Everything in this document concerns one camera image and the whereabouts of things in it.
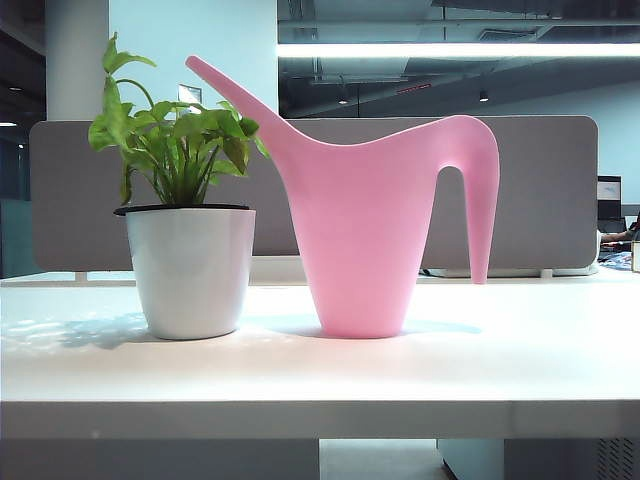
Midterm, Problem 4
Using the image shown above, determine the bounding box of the pink plastic watering can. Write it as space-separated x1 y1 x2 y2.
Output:
184 54 501 339

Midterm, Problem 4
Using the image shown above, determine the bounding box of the white glossy plant pot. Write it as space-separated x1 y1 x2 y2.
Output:
124 207 257 341

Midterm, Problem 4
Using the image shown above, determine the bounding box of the green leafy plant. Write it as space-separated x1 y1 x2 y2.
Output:
88 31 271 207

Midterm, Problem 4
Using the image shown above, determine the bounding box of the black inner pot rim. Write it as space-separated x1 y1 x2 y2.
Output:
113 202 251 217

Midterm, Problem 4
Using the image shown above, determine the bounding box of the grey desk divider panel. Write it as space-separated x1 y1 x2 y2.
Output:
28 115 600 272

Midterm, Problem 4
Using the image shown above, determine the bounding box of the black computer monitor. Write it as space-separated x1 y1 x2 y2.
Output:
597 175 623 221

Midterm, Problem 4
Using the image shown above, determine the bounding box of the blue patterned cloth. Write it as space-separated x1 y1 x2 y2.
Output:
598 251 634 272

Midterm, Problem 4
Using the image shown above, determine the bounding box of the seated background person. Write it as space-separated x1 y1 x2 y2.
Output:
601 212 640 246

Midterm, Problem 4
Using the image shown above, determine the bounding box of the grey vented cabinet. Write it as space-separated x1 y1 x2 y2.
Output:
436 438 640 480

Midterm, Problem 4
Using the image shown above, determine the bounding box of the white divider base bracket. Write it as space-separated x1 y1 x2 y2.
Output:
419 264 599 279

